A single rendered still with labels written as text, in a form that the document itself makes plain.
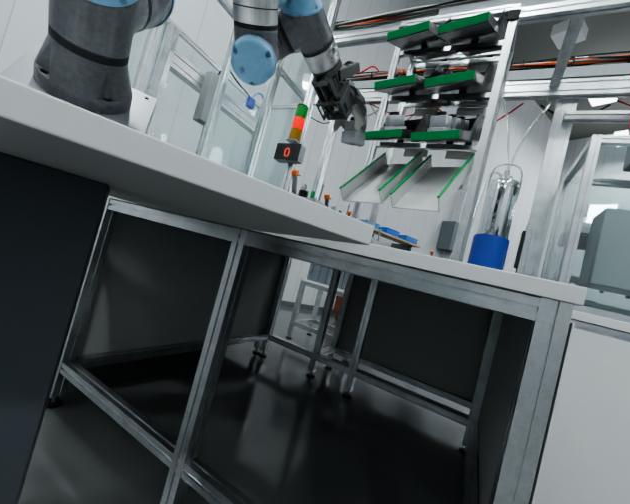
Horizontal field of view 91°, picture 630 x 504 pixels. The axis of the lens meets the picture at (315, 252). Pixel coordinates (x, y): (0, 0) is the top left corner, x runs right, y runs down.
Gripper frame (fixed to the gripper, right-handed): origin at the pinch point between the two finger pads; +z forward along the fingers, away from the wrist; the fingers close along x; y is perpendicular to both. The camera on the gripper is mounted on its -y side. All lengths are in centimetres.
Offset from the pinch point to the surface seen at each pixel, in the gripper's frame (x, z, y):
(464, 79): 24.1, 2.1, -17.4
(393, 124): 8.0, 5.4, -5.7
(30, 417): -20, -22, 90
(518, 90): 27, 88, -116
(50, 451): -64, 14, 121
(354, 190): -0.4, 14.0, 12.1
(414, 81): 11.3, 0.9, -17.0
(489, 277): 41, 2, 36
